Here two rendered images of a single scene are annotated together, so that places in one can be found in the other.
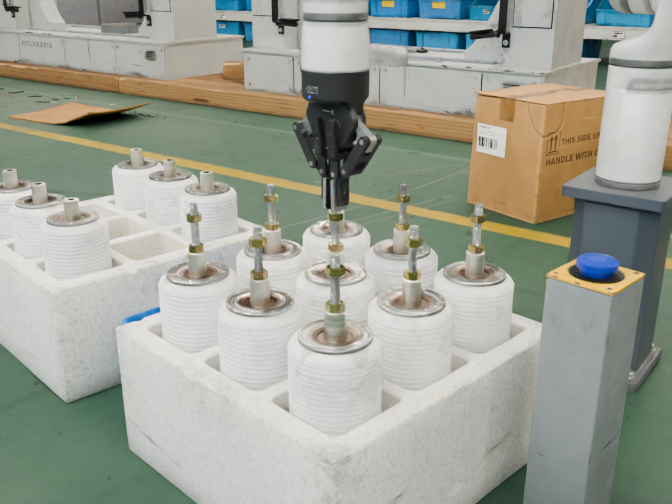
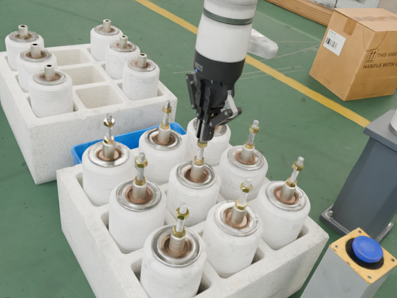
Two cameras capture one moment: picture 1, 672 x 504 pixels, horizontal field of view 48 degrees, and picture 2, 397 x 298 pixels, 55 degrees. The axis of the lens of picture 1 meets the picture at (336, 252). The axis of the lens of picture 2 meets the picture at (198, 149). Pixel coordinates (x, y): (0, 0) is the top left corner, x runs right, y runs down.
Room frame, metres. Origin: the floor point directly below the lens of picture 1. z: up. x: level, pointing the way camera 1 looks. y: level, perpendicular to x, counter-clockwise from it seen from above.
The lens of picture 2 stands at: (0.31, -0.02, 0.71)
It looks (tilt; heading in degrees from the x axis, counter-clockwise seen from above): 37 degrees down; 3
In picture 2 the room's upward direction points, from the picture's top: 11 degrees clockwise
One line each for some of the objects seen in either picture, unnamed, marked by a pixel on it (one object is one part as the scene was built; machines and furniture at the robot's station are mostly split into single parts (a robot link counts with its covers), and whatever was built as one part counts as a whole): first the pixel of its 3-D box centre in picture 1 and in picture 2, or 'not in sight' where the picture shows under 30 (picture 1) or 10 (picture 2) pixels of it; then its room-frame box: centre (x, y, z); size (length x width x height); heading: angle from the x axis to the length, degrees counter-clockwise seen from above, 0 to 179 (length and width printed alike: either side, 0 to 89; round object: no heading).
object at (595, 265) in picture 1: (596, 268); (365, 250); (0.69, -0.26, 0.32); 0.04 x 0.04 x 0.02
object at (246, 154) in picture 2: (401, 240); (247, 152); (0.93, -0.09, 0.26); 0.02 x 0.02 x 0.03
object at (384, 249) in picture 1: (401, 250); (245, 158); (0.93, -0.09, 0.25); 0.08 x 0.08 x 0.01
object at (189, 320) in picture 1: (202, 341); (108, 189); (0.85, 0.17, 0.16); 0.10 x 0.10 x 0.18
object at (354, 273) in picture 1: (335, 274); (196, 174); (0.85, 0.00, 0.25); 0.08 x 0.08 x 0.01
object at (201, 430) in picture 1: (335, 390); (184, 232); (0.85, 0.00, 0.09); 0.39 x 0.39 x 0.18; 45
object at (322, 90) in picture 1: (335, 105); (215, 75); (0.85, 0.00, 0.45); 0.08 x 0.08 x 0.09
